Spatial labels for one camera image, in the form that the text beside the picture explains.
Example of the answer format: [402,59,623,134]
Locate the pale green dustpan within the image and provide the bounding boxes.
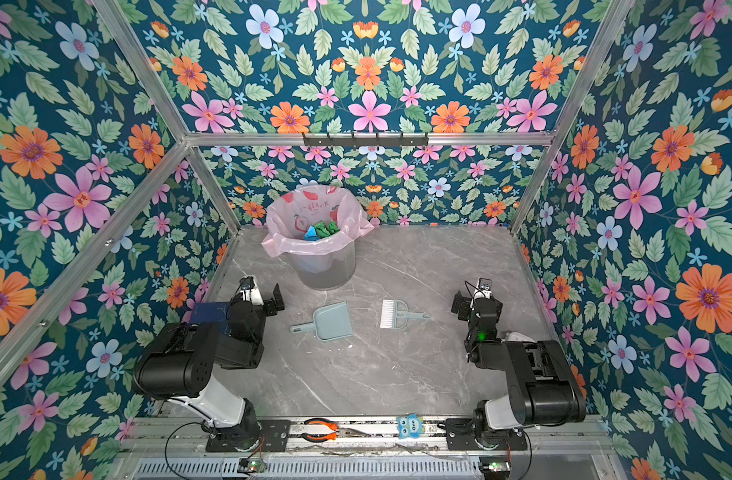
[289,302,354,342]

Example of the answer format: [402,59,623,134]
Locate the pale green hand brush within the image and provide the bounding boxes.
[380,299,432,329]

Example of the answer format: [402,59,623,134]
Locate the blue paper scrap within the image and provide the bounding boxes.
[303,226,319,241]

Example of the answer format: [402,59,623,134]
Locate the green paper scrap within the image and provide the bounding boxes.
[313,220,340,239]

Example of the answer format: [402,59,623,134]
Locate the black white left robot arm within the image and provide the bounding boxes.
[133,276,285,443]

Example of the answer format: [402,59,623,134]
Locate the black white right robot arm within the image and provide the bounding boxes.
[449,290,587,449]

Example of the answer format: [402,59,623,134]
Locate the white brush holder stand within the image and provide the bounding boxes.
[504,331,536,343]

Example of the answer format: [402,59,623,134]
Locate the dark blue book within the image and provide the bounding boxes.
[189,302,230,327]

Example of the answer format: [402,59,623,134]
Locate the silver mesh waste basket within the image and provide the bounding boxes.
[288,243,356,290]

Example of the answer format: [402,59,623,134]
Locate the blue owl figurine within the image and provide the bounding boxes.
[396,414,425,439]

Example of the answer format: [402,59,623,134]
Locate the small circuit board left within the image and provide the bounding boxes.
[239,458,267,475]

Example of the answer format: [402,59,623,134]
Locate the small circuit board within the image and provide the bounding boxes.
[479,458,512,480]
[239,458,267,475]

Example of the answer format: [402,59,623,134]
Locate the small circuit board right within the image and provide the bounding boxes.
[479,458,512,480]

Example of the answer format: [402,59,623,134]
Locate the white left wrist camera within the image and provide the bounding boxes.
[236,275,264,306]

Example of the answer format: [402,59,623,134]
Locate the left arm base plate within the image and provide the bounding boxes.
[205,420,292,453]

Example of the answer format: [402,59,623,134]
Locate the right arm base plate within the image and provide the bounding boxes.
[438,418,529,452]

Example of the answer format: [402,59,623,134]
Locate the orange handled pliers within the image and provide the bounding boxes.
[301,418,371,443]

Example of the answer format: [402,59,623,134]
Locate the aluminium frame rails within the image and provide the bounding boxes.
[0,1,611,479]

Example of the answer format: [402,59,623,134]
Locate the black hook rail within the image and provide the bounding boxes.
[302,132,430,148]

